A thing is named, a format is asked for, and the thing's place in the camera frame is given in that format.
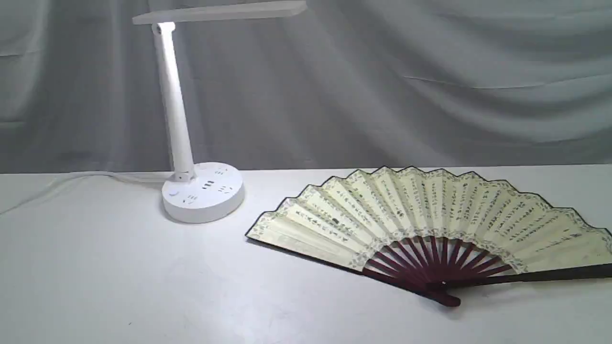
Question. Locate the cream paper folding fan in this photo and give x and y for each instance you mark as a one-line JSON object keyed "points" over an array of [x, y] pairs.
{"points": [[432, 232]]}

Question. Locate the white desk lamp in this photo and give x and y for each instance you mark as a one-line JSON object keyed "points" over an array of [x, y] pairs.
{"points": [[198, 193]]}

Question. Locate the grey backdrop curtain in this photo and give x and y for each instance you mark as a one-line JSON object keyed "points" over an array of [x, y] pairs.
{"points": [[346, 83]]}

